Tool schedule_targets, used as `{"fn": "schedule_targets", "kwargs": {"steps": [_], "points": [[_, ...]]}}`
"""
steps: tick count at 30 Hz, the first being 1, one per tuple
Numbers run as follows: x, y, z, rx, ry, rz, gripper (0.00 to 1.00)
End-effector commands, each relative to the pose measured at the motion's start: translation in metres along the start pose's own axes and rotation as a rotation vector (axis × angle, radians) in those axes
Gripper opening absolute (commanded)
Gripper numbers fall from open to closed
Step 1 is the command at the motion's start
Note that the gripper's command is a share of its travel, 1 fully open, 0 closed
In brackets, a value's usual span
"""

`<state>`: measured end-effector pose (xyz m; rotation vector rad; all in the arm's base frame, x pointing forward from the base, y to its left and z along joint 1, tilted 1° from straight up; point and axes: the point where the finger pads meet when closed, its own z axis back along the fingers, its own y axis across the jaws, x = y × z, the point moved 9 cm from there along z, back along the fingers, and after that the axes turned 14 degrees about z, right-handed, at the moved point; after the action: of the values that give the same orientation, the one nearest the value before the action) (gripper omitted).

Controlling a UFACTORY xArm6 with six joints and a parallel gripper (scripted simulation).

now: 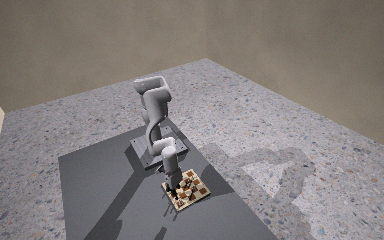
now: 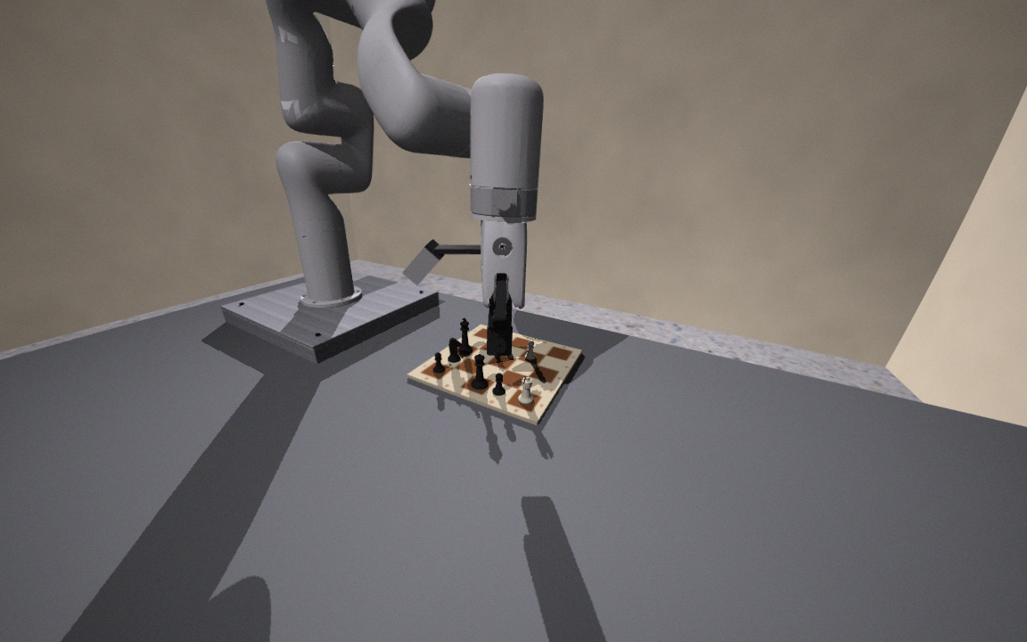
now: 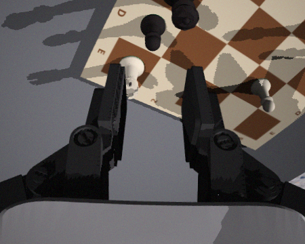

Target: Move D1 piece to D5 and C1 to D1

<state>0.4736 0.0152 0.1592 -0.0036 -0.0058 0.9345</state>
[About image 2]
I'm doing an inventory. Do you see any brown and cream chessboard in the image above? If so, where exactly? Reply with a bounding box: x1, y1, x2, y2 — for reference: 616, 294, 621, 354
407, 325, 582, 425

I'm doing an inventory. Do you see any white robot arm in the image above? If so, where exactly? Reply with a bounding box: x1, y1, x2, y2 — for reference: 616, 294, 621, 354
265, 0, 544, 309

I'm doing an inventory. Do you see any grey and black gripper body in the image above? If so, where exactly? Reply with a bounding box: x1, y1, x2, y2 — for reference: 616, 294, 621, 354
471, 213, 536, 309

